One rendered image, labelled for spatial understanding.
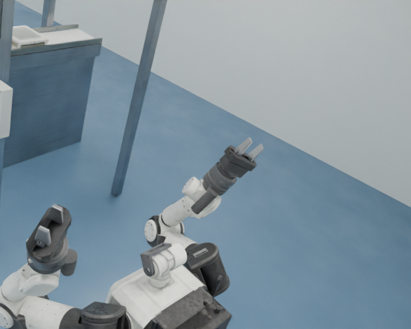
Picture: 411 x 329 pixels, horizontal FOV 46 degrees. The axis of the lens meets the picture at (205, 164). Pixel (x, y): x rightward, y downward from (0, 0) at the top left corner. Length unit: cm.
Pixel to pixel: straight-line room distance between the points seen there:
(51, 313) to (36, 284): 18
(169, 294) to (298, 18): 408
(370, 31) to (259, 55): 117
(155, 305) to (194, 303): 11
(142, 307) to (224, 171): 48
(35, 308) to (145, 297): 29
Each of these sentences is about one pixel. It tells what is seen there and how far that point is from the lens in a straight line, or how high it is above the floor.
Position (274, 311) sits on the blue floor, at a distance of 337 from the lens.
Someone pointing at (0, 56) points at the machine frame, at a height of 132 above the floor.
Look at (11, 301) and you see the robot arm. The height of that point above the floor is 121.
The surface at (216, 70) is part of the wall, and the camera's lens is 561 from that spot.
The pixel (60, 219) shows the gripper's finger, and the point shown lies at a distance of 105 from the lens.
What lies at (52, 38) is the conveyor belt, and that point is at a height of 94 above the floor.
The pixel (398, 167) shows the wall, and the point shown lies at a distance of 523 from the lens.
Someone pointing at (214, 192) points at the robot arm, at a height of 146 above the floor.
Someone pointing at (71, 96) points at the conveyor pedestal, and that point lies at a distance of 401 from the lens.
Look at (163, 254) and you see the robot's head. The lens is 134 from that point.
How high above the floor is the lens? 230
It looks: 31 degrees down
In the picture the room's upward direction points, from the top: 19 degrees clockwise
